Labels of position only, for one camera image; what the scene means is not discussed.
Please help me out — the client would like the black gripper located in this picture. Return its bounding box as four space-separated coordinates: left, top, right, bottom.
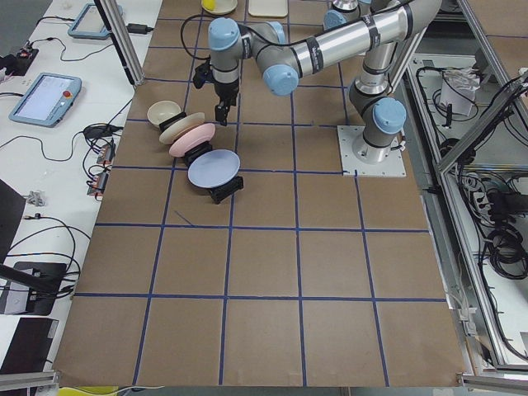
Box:
214 78 239 126

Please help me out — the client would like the black plate rack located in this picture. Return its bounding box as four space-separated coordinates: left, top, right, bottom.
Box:
180 137 244 204

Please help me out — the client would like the teach pendant tablet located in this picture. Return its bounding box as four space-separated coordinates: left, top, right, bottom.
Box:
68 3 110 40
8 73 83 128

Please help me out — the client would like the white rectangular tray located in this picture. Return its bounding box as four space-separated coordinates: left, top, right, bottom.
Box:
247 0 289 18

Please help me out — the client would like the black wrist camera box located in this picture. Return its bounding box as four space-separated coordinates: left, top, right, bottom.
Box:
192 60 215 89

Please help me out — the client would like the yellow lemon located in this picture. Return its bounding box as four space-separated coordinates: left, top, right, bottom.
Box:
201 0 216 12

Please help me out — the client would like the beige bowl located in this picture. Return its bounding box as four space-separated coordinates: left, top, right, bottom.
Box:
147 101 182 127

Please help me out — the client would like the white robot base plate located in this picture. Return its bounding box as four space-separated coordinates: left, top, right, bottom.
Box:
337 125 407 178

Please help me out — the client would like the upper teach pendant tablet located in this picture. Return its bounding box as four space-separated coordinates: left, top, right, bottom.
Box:
68 3 110 40

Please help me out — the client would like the black camera stand base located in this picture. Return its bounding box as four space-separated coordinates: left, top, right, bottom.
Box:
1 262 67 316

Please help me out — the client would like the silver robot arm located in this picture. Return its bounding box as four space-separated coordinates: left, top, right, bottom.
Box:
193 1 441 164
323 0 396 31

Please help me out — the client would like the pink plate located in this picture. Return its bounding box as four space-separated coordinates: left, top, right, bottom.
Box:
168 123 216 158

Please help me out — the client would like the lower teach pendant tablet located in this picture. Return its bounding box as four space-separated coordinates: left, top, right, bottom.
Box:
8 73 83 128

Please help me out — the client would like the cream bowl with lemon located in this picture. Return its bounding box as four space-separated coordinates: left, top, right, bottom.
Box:
203 0 238 16

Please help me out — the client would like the cream plate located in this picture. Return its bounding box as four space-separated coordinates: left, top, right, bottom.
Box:
159 112 205 144

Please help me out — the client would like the blue plate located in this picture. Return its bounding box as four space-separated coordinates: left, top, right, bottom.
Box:
187 149 240 188

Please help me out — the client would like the aluminium frame post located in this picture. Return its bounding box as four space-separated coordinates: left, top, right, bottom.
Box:
94 0 144 87

